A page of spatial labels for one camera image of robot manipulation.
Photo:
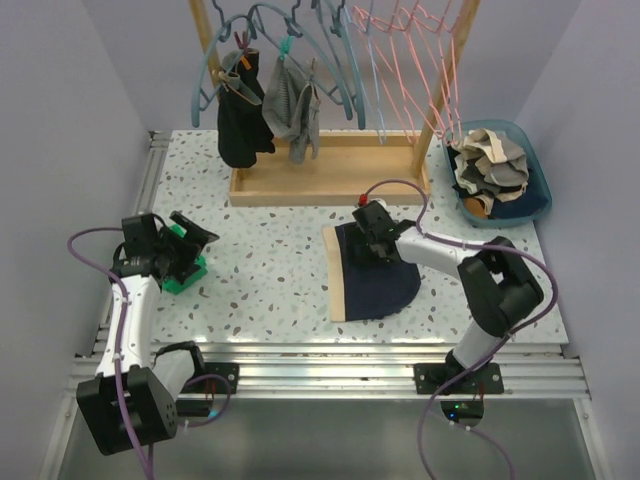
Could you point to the teal hangers middle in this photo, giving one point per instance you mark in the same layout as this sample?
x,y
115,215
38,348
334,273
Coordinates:
x,y
273,22

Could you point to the green peg basket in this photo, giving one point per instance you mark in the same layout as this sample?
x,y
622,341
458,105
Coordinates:
x,y
180,258

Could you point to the wooden rack post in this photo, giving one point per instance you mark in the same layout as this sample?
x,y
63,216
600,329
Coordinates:
x,y
443,104
205,34

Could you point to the teal clothes peg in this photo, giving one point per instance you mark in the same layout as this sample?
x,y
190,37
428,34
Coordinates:
x,y
285,46

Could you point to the pile of underwear in basin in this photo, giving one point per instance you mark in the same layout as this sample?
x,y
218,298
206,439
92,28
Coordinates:
x,y
492,172

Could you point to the wooden rack base tray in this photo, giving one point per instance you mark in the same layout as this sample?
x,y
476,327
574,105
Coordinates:
x,y
347,165

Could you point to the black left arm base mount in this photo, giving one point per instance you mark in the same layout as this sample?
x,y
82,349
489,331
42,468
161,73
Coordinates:
x,y
210,372

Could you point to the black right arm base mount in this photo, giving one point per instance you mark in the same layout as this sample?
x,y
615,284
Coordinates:
x,y
457,377

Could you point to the pink wire hangers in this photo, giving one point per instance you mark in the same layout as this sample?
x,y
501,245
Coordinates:
x,y
409,38

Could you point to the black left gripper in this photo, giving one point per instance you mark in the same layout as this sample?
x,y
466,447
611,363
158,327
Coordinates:
x,y
191,245

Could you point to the navy underwear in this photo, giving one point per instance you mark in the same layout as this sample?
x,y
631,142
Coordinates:
x,y
360,285

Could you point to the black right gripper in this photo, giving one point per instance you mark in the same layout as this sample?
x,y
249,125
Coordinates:
x,y
385,260

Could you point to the black hanging underwear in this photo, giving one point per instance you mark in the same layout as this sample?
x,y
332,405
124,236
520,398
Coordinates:
x,y
242,129

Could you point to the wooden rack left post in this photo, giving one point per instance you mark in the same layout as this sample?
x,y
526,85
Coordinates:
x,y
205,34

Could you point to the teal plastic laundry basin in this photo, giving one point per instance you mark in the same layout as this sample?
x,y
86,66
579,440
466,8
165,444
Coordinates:
x,y
500,172

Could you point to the blue wire hanger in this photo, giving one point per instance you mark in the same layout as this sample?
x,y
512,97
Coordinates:
x,y
359,21

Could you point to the teal plastic hanger left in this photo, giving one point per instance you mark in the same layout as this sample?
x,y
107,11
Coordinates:
x,y
207,83

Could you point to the grey striped hanging underwear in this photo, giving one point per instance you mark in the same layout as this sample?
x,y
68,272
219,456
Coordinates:
x,y
291,108

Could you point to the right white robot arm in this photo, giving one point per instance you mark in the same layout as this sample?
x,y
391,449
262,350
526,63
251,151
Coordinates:
x,y
499,288

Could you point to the wooden rack right post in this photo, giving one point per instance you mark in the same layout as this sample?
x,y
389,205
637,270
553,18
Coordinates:
x,y
443,104

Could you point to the aluminium extrusion rail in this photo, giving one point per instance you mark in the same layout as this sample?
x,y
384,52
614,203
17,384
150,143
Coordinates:
x,y
264,303

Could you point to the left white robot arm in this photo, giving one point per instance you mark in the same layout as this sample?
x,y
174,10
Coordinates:
x,y
131,400

